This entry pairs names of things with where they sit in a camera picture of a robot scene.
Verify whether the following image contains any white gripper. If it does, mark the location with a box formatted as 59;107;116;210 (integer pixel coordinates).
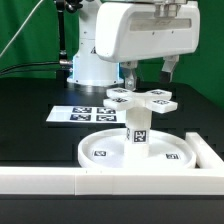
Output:
95;1;200;91

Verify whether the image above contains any white cross-shaped table base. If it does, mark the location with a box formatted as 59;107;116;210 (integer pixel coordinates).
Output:
103;88;178;114

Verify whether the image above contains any white round table top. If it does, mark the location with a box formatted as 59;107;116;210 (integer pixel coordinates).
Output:
78;128;196;171

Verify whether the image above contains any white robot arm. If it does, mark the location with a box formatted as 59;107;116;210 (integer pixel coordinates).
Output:
68;0;200;91

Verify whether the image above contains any white marker sheet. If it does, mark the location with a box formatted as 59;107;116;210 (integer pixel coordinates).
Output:
46;106;126;123

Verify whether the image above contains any white L-shaped fence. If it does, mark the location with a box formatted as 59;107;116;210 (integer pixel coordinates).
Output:
0;131;224;196

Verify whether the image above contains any black camera stand pole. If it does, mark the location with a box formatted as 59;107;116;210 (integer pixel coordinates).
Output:
53;0;83;80

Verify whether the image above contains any black cable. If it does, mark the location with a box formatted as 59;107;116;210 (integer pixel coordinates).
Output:
0;60;73;77

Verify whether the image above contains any grey cable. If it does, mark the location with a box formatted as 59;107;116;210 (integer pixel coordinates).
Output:
0;0;45;58

